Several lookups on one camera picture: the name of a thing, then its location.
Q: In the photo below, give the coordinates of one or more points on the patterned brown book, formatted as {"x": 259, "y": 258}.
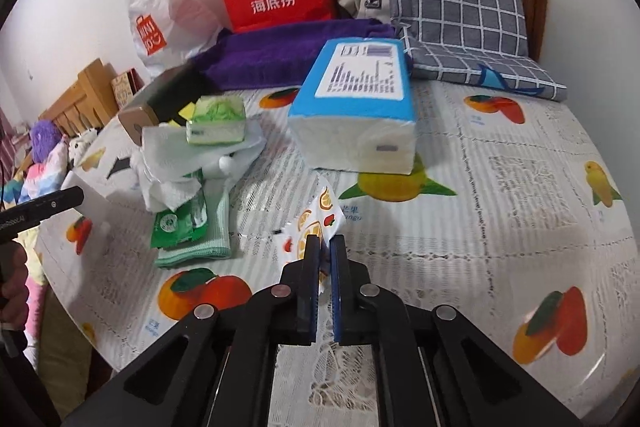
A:
{"x": 125, "y": 87}

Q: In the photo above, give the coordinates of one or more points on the white glove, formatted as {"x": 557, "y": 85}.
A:
{"x": 228, "y": 162}

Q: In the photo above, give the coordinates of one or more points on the person left hand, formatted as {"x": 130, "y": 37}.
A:
{"x": 14, "y": 289}

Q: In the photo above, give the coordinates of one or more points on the blue tissue pack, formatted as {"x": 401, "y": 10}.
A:
{"x": 354, "y": 110}

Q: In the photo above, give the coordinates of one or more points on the green tissue packet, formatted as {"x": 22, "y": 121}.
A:
{"x": 217, "y": 119}

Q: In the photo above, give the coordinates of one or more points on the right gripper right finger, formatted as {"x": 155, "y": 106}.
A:
{"x": 433, "y": 367}

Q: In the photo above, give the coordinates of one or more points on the wooden headboard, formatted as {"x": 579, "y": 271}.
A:
{"x": 88, "y": 103}

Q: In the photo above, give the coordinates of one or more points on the green bed sheet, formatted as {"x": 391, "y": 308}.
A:
{"x": 68, "y": 366}

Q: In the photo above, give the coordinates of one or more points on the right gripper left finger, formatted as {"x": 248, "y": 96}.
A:
{"x": 214, "y": 367}

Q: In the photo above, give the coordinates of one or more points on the dark green gift box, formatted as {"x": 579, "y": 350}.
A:
{"x": 162, "y": 99}

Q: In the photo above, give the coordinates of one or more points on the colourful striped blanket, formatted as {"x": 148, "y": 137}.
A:
{"x": 42, "y": 178}

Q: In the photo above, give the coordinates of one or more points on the green wet wipes pack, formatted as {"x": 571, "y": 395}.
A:
{"x": 188, "y": 223}

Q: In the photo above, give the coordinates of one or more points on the grey checked cushion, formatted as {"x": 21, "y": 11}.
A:
{"x": 477, "y": 42}

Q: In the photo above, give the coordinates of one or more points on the white Miniso plastic bag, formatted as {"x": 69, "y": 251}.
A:
{"x": 168, "y": 33}

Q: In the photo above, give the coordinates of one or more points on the purple plush toy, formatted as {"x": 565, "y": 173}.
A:
{"x": 45, "y": 137}

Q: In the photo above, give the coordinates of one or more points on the fruit pattern tablecloth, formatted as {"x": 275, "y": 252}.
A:
{"x": 502, "y": 216}

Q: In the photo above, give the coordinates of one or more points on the purple towel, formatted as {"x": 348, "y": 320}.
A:
{"x": 278, "y": 56}

